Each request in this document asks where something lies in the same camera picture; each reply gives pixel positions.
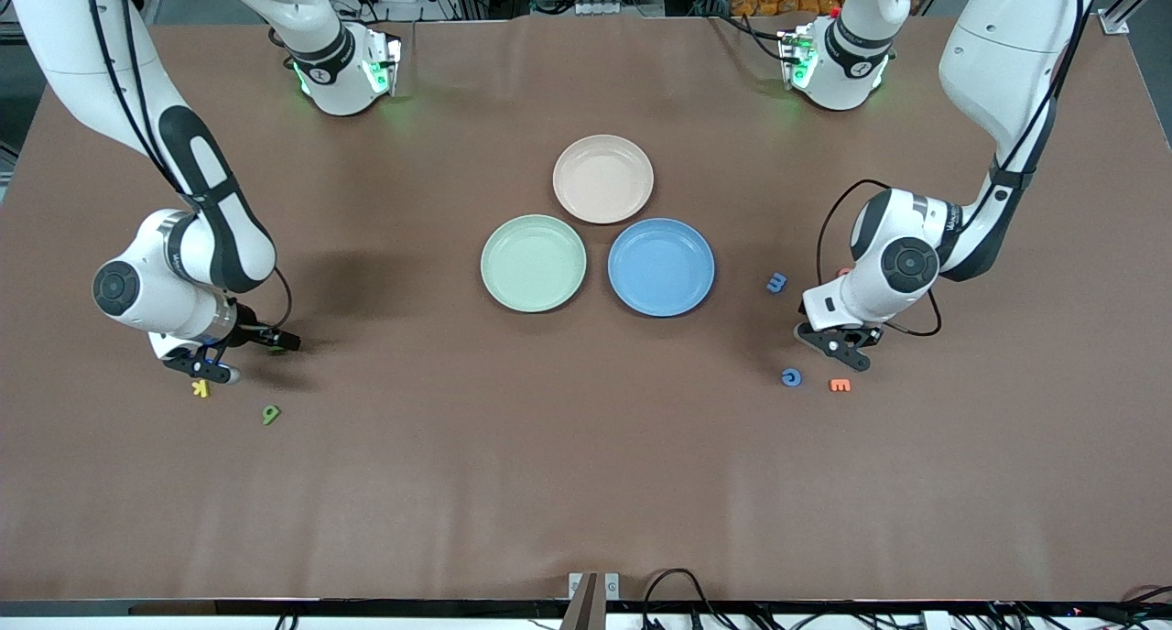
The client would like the blue plate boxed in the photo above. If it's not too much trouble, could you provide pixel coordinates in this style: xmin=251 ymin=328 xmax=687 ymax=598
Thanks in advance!
xmin=607 ymin=217 xmax=717 ymax=319

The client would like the pale pink plate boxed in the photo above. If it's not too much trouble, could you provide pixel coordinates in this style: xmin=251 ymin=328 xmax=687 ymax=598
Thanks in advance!
xmin=552 ymin=134 xmax=656 ymax=225

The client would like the brown table mat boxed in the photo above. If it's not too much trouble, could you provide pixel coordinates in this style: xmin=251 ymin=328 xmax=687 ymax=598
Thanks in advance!
xmin=0 ymin=15 xmax=1172 ymax=603

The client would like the light green plate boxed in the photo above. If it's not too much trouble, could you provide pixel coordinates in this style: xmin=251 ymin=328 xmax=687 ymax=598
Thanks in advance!
xmin=480 ymin=213 xmax=588 ymax=314

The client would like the black camera cable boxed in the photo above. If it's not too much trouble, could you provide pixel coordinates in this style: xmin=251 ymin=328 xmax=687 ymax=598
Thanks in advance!
xmin=815 ymin=0 xmax=1086 ymax=338
xmin=82 ymin=0 xmax=294 ymax=333

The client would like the black table edge rail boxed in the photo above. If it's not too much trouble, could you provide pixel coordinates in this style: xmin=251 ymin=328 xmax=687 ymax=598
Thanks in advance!
xmin=0 ymin=599 xmax=1172 ymax=618

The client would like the black cable loop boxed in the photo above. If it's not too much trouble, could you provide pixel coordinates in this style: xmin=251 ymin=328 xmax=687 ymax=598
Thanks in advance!
xmin=641 ymin=568 xmax=733 ymax=630

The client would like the metal bracket with brown post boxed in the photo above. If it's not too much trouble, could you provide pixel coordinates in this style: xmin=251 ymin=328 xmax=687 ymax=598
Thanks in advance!
xmin=568 ymin=570 xmax=622 ymax=630

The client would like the aluminium frame profile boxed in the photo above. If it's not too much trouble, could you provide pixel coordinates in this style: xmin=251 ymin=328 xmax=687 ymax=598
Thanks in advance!
xmin=1097 ymin=0 xmax=1172 ymax=38

